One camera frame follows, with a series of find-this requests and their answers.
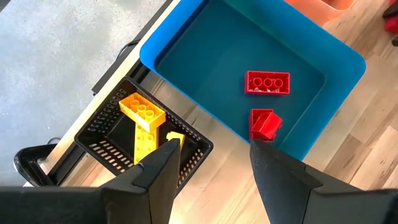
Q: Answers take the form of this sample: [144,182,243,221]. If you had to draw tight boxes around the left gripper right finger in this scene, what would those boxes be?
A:
[249,139,364,224]

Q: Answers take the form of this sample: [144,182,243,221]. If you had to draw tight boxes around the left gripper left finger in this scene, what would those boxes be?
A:
[100,138,182,224]

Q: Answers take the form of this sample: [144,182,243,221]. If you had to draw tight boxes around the yellow two-by-four toy brick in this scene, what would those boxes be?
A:
[165,131,187,149]

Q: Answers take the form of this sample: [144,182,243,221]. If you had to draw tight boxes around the small red toy brick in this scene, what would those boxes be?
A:
[253,111,284,141]
[248,108,275,142]

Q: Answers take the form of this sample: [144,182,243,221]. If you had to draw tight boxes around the orange-yellow toy brick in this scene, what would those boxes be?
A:
[118,91,167,134]

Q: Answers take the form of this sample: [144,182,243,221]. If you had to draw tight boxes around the red two-by-four toy brick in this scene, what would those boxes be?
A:
[244,70,291,95]

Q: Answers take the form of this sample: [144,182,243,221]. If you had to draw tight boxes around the black mesh basket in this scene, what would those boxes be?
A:
[73,77,215,197]

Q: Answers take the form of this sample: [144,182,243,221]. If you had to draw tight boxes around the orange translucent plastic bin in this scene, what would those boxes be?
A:
[283,0,357,26]

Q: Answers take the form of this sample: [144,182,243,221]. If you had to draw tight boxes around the blue plastic bin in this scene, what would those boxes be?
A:
[139,0,367,162]

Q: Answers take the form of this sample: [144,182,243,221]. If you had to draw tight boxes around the black clamp bracket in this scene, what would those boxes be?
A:
[13,142,80,188]

